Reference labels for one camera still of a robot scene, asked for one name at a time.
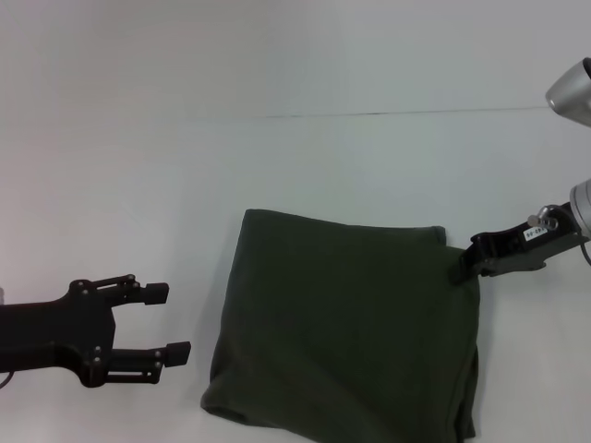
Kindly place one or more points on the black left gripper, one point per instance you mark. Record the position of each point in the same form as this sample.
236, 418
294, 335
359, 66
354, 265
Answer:
60, 332

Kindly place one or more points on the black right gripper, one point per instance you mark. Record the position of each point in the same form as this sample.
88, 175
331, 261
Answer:
522, 249

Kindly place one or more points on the dark green FREE t-shirt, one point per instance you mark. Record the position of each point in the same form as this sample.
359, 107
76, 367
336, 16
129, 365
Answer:
346, 323

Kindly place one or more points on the silver right wrist metal post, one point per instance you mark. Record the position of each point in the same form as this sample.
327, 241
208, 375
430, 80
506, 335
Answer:
545, 219

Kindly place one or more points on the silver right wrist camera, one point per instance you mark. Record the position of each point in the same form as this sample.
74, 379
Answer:
570, 92

